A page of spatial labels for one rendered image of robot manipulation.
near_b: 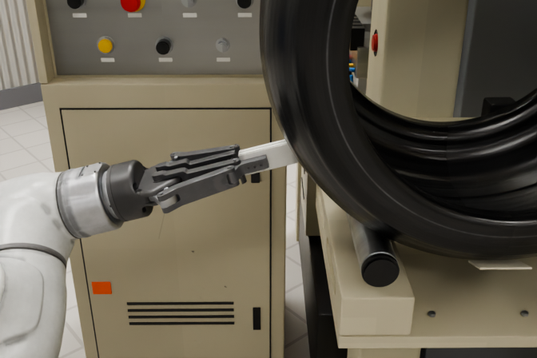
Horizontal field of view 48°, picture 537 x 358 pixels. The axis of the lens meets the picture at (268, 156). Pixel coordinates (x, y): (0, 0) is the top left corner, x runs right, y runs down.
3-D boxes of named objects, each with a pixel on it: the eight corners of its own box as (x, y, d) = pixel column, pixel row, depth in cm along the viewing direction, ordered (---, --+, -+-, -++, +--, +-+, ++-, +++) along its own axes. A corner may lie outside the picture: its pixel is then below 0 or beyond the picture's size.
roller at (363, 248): (335, 134, 101) (360, 140, 102) (328, 158, 103) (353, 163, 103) (367, 253, 69) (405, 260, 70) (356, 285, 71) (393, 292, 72)
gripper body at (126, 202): (96, 184, 73) (169, 166, 72) (112, 154, 80) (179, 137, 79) (118, 236, 76) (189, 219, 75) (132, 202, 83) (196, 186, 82)
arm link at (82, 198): (70, 158, 81) (112, 148, 80) (96, 215, 85) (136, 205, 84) (49, 191, 73) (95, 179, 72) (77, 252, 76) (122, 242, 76)
